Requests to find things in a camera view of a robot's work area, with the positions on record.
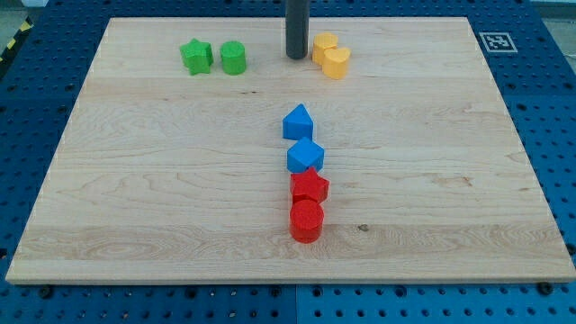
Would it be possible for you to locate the blue triangle block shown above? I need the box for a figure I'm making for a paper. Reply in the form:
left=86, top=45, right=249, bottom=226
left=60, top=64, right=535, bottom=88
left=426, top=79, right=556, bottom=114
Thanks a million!
left=283, top=103, right=314, bottom=140

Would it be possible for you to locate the yellow hexagon block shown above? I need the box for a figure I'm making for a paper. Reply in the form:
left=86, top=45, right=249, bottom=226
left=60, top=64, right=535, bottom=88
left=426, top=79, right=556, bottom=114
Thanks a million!
left=311, top=32, right=338, bottom=66

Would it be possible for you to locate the blue cube block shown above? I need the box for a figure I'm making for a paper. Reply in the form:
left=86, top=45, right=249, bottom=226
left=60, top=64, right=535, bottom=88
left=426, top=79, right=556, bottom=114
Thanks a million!
left=287, top=138, right=325, bottom=173

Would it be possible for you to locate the red star block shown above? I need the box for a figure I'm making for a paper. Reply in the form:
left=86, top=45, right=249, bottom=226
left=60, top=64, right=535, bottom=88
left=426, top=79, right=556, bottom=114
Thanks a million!
left=290, top=166, right=329, bottom=203

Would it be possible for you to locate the red cylinder block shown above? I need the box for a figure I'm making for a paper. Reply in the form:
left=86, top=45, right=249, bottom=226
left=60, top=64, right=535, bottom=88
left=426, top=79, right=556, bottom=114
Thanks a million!
left=289, top=200, right=324, bottom=244

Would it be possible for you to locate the yellow heart block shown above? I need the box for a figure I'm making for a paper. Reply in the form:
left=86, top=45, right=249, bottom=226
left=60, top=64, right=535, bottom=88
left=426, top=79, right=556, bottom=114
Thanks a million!
left=321, top=48, right=351, bottom=80

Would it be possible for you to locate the green cylinder block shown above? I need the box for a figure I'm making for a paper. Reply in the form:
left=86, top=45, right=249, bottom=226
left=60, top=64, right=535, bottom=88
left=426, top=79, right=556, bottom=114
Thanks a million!
left=220, top=40, right=247, bottom=76

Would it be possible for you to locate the light wooden board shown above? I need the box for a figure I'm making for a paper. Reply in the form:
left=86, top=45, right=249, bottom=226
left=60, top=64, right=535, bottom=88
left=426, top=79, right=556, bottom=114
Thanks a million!
left=6, top=17, right=575, bottom=285

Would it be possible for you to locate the green star block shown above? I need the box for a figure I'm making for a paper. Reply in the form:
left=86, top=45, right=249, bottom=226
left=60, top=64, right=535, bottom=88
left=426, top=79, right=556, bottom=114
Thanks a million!
left=179, top=39, right=213, bottom=76

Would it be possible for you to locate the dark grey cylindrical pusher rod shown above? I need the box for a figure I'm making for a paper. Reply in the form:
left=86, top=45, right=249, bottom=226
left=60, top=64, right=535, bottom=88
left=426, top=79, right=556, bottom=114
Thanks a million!
left=285, top=0, right=311, bottom=59

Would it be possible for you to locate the white fiducial marker tag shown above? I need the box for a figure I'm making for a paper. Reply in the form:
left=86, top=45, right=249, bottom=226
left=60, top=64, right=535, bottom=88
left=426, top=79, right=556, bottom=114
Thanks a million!
left=479, top=31, right=518, bottom=53

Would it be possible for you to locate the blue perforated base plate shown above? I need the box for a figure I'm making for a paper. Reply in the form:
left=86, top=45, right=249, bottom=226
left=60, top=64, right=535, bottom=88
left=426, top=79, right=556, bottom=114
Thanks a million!
left=1, top=0, right=575, bottom=323

